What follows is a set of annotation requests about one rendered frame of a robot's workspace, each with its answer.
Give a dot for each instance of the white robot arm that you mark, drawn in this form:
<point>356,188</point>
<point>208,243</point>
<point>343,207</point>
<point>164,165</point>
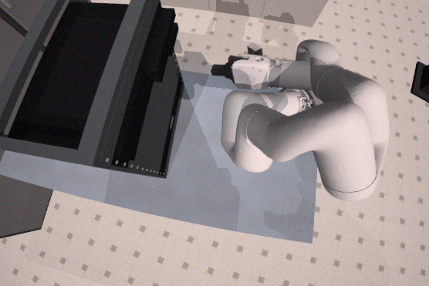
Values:
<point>338,132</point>

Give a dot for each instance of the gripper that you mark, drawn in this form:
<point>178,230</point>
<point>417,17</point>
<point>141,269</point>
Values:
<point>245,74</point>

